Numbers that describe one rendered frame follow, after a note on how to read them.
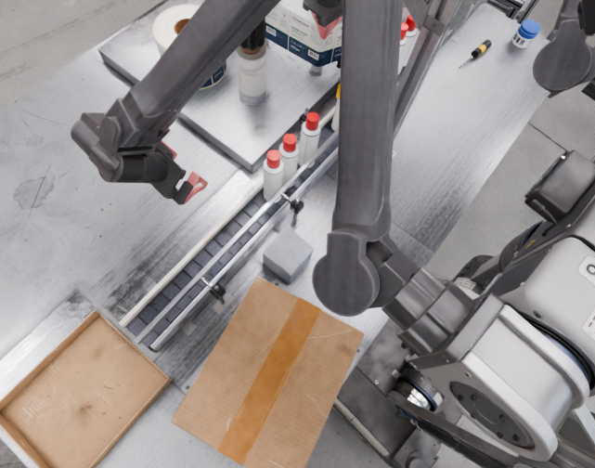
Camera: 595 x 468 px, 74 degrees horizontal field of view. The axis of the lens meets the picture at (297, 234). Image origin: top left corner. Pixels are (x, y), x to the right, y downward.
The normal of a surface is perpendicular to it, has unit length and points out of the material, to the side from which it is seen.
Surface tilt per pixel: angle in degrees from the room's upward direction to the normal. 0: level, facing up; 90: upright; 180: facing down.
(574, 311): 0
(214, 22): 52
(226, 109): 0
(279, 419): 0
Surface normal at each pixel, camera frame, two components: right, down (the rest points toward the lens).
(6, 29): 0.07, -0.39
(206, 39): -0.48, 0.29
